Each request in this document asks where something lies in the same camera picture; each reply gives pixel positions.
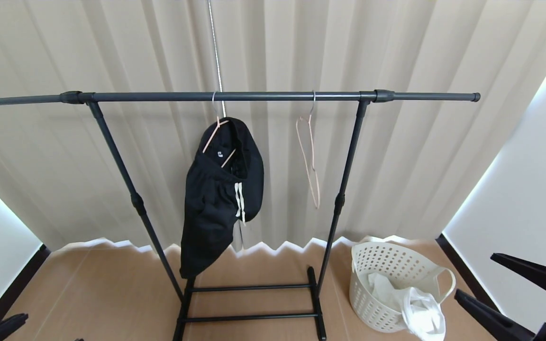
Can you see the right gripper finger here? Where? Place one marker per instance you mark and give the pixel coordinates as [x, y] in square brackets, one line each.
[538, 274]
[495, 324]

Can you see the black garment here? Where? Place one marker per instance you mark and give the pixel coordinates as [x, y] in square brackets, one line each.
[211, 213]

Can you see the pink clothes hanger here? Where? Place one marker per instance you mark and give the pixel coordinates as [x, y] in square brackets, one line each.
[317, 189]
[210, 137]

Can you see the white laundry basket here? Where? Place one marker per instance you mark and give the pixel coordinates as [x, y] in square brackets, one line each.
[368, 308]

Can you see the black clothes rack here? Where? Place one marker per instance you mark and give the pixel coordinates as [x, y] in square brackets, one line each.
[159, 96]

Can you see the white garment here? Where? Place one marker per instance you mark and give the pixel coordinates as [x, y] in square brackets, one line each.
[420, 312]

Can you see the beige curtain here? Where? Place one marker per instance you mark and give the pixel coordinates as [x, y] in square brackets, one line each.
[420, 47]

